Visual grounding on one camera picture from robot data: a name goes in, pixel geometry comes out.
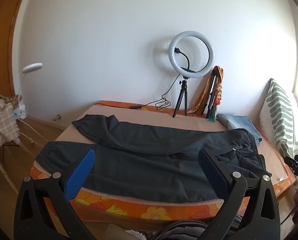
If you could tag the checked beige cloth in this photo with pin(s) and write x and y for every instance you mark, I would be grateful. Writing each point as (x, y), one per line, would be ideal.
(1, 120)

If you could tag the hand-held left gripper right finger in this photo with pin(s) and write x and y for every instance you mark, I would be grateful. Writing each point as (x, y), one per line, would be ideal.
(214, 177)

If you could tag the metal door stopper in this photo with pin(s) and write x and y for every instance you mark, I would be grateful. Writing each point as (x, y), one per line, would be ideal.
(57, 117)

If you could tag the folded silver tripod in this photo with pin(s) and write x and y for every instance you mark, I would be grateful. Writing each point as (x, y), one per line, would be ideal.
(211, 102)

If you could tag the wooden door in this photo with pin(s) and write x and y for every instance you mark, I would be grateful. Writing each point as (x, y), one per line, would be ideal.
(1, 55)

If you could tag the white desk lamp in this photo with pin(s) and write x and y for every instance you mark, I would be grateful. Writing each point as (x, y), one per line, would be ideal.
(32, 67)

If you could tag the folded blue jeans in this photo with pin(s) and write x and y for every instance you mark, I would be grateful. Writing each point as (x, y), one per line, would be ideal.
(239, 123)

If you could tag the person's striped grey clothing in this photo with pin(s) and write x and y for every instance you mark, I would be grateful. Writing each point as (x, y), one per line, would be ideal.
(179, 230)

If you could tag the black mini tripod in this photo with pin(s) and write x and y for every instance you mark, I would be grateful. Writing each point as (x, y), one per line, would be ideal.
(184, 90)

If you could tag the black pants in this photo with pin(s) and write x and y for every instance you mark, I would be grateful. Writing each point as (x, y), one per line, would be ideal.
(151, 160)

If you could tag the leopard print cloth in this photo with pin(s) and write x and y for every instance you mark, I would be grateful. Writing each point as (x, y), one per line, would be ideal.
(4, 97)

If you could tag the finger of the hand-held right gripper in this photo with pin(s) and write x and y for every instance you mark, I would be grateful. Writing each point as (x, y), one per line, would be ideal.
(297, 162)

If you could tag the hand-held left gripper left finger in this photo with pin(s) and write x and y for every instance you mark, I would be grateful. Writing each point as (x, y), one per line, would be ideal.
(79, 175)

